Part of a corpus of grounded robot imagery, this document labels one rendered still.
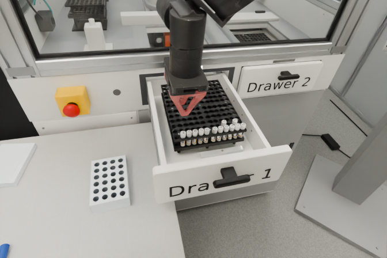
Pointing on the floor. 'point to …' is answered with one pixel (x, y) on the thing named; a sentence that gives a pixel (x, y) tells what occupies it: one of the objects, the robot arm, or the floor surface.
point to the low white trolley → (102, 141)
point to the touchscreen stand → (351, 194)
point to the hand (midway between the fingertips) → (182, 106)
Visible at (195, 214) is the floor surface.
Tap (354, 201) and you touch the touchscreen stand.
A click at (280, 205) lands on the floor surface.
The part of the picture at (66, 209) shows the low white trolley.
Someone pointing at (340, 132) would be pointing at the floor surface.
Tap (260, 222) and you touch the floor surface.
